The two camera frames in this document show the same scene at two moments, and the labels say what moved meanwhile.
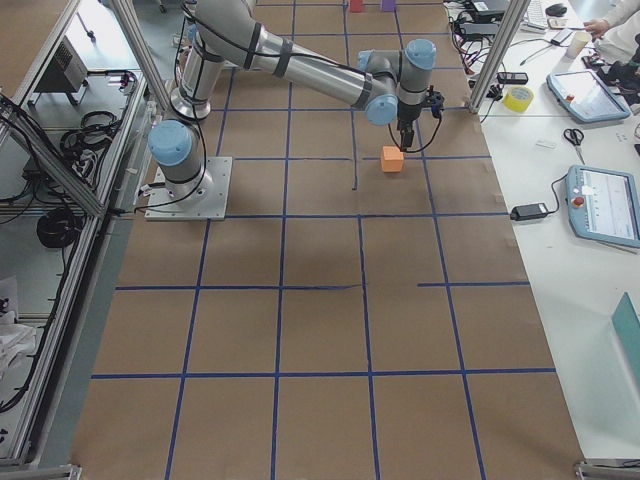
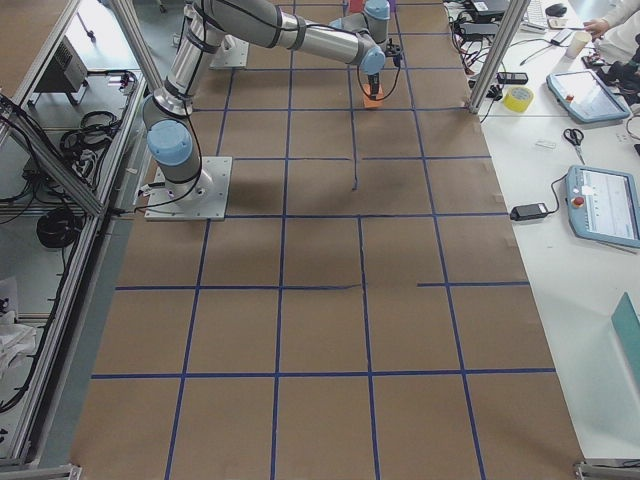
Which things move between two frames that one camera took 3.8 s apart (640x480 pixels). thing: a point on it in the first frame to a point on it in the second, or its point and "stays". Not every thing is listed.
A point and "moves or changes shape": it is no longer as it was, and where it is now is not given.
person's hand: [596, 27] stays
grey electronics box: [66, 72] stays
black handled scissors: [575, 136] stays
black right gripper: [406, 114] to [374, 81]
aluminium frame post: [510, 22] stays
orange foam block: [393, 159] moves or changes shape
